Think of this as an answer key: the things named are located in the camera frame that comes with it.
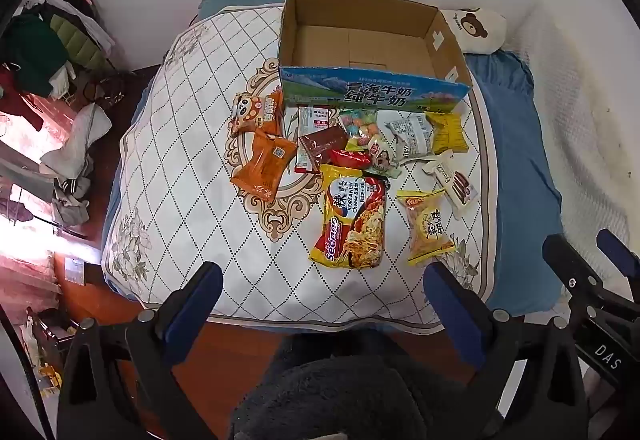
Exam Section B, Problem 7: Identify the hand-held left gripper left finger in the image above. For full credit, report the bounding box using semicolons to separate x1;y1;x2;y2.
57;261;224;440

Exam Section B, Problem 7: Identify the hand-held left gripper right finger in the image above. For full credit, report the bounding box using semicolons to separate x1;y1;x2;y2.
424;261;592;440

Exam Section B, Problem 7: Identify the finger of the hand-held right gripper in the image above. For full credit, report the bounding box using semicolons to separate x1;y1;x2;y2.
542;233;603;303
596;228;640;283

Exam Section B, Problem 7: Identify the pale green portrait packet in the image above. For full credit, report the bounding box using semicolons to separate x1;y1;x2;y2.
367;140;404;179

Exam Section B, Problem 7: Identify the small red snack packet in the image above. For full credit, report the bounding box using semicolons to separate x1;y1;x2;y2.
329;148;373;169

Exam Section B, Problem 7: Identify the brown chocolate packet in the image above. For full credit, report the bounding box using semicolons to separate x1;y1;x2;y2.
299;126;349;166

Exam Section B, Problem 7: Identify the cardboard box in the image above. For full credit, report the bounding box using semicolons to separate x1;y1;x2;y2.
277;0;472;113

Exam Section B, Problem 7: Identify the yellow biscuit packet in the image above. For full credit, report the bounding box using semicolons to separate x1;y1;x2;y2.
396;187;458;267

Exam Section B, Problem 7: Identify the white wafer packet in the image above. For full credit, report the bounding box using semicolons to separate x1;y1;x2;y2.
421;150;477;221

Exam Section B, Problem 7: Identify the person's dark fuzzy clothing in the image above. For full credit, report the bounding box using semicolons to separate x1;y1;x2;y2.
234;329;483;440

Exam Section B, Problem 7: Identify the large yellow noodle packet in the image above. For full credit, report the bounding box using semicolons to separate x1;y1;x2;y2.
308;164;391;270

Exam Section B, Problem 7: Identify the blue bed sheet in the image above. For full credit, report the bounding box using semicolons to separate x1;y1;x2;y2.
102;0;566;336

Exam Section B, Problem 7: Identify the plain orange snack packet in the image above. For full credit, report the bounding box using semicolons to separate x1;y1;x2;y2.
230;130;299;204

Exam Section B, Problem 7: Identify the yellow striped snack packet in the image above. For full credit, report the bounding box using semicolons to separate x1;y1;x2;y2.
425;111;468;156

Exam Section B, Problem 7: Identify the white and grey snack packet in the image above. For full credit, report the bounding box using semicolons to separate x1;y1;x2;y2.
387;112;434;166

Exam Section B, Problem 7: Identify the panda print orange packet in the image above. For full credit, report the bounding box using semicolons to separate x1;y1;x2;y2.
229;89;285;137

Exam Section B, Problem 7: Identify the white cloth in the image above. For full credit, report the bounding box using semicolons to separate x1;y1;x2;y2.
39;102;113;178

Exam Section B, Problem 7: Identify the colourful candy bag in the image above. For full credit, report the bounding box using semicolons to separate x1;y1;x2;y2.
337;109;386;151

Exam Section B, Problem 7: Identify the white quilted blanket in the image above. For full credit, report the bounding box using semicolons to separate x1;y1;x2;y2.
100;2;501;336

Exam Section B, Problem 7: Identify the flat red and white packet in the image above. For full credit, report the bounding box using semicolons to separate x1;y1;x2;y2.
294;105;333;173

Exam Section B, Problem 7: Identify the white bear print pillow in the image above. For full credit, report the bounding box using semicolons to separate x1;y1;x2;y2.
439;6;508;55

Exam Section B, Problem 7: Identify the green padded jacket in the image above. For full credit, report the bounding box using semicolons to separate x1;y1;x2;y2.
50;12;108;71

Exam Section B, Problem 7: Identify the dark green garment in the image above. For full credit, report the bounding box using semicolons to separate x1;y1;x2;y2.
2;14;68;98

